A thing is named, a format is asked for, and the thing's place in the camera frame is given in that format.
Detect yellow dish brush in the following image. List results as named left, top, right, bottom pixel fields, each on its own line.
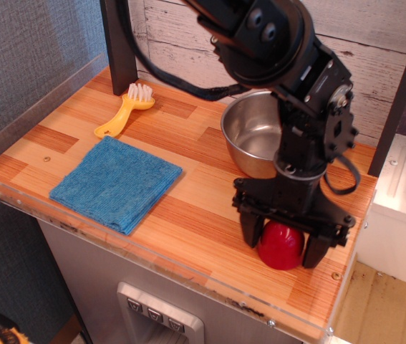
left=94, top=83, right=155, bottom=139

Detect stainless steel bowl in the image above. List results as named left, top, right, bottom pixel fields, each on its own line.
left=221, top=91, right=281, bottom=178

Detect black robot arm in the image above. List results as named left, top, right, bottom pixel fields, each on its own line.
left=190, top=1, right=359, bottom=268

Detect dark vertical post left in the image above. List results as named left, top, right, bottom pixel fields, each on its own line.
left=100, top=0, right=138, bottom=95

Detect clear acrylic table guard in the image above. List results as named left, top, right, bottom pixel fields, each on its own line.
left=0, top=55, right=359, bottom=343

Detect white plastic appliance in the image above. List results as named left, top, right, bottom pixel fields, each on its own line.
left=356, top=135, right=406, bottom=282

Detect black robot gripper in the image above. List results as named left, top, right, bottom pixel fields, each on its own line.
left=233, top=165, right=355, bottom=269

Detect grey cabinet with dispenser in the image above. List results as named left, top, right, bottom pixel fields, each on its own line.
left=40, top=221, right=324, bottom=343

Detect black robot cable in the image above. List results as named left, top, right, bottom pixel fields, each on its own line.
left=115, top=0, right=248, bottom=102

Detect blue folded cloth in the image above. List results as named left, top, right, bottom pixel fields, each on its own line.
left=49, top=137, right=183, bottom=235

